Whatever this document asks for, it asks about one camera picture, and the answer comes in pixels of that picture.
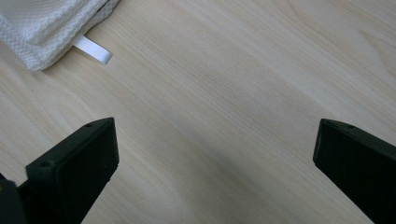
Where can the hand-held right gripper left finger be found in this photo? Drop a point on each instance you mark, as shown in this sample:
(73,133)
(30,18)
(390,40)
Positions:
(77,165)

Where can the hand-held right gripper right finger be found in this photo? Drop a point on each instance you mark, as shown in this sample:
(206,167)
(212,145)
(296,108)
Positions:
(358,161)

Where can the white woven towel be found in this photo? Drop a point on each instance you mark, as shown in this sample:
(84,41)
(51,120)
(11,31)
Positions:
(40,28)

